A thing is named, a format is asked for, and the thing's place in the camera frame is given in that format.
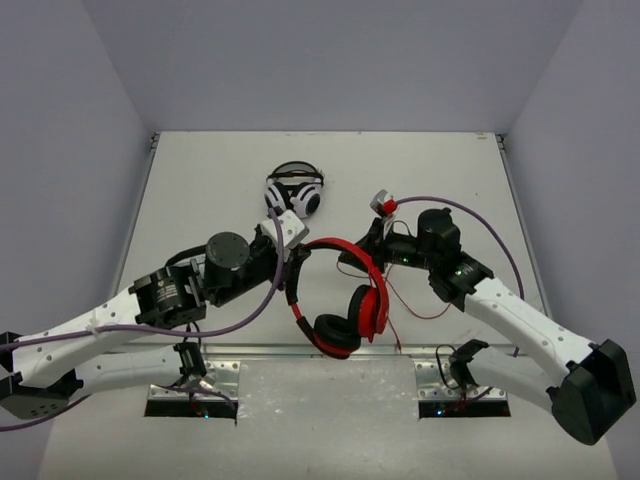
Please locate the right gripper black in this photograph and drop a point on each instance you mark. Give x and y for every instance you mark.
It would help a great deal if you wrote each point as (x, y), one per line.
(377, 244)

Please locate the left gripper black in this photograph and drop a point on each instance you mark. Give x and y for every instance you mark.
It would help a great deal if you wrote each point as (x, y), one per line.
(288, 267)

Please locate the red black headphones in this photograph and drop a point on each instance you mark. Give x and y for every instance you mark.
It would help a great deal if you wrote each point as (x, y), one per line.
(367, 315)

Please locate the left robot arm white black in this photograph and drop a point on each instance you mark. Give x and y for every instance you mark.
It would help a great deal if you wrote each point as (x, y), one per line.
(146, 334)

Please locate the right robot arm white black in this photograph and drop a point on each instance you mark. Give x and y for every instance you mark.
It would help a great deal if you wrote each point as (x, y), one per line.
(586, 387)

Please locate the white black headphones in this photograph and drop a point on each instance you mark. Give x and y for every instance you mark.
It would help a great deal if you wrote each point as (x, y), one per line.
(295, 186)

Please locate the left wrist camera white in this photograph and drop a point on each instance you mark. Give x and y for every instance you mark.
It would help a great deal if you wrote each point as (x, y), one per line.
(293, 229)

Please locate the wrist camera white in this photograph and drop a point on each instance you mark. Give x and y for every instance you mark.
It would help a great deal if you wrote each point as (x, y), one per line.
(293, 229)
(383, 203)

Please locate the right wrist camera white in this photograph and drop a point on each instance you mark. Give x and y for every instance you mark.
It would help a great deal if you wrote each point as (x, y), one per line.
(383, 203)

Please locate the aluminium rail front edge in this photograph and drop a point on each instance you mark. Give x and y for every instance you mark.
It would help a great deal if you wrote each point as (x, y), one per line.
(307, 350)

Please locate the left metal mounting bracket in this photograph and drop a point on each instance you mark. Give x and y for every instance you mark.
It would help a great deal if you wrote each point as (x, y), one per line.
(219, 384)

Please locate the metal mounting bracket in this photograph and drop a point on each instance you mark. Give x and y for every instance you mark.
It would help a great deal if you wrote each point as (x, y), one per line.
(219, 384)
(435, 384)

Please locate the right metal mounting bracket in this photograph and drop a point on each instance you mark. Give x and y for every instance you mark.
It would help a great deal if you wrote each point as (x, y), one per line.
(435, 384)

